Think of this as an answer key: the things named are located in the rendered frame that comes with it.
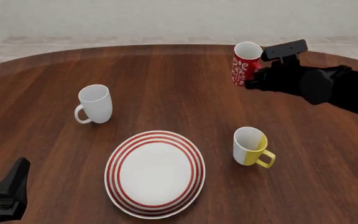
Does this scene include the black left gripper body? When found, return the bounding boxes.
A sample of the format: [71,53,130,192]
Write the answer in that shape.
[0,197,28,222]

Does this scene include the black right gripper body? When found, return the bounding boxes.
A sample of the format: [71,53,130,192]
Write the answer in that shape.
[261,62,305,95]

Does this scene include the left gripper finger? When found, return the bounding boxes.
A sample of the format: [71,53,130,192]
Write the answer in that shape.
[0,157,31,204]

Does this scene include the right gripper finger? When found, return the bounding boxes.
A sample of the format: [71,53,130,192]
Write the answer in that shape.
[252,67,272,80]
[244,78,265,91]

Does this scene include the red patterned mug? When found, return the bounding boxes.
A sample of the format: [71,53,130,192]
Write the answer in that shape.
[231,41,264,87]

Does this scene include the small flat plate on stalk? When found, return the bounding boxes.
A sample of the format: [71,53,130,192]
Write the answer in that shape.
[260,39,309,64]

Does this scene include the white and yellow mug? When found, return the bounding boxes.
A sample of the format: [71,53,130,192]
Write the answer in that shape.
[232,126,277,169]

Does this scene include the white plate with red rings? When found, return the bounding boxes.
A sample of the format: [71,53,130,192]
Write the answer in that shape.
[104,129,206,220]

